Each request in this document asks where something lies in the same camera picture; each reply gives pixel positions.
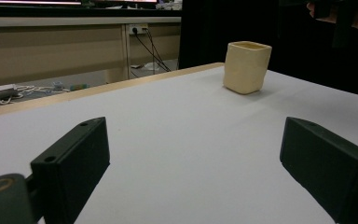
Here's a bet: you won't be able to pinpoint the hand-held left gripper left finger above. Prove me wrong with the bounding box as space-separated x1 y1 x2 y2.
30 116 111 224

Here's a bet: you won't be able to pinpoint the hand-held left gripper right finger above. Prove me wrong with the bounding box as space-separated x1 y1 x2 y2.
279 116 358 224

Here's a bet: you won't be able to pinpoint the beige square cup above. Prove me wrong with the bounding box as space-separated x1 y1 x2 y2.
223 40 273 95

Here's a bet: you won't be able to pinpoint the green and blue toy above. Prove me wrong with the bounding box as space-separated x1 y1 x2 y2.
69 82 90 92

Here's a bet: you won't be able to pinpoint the white table mat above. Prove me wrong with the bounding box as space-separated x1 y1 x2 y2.
0 65 358 224

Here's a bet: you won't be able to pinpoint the wooden desk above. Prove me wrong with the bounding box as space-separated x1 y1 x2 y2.
0 16 182 89

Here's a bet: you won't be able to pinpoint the black curtain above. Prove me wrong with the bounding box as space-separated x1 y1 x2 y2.
178 0 358 100

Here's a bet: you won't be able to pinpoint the white rope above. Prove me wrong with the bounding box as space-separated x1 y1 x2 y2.
0 84 54 105

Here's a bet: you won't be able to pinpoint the black hanging cables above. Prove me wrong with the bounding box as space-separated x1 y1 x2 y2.
132 28 172 73

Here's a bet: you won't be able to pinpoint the white wall power outlet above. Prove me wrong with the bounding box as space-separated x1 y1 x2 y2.
128 23 149 35

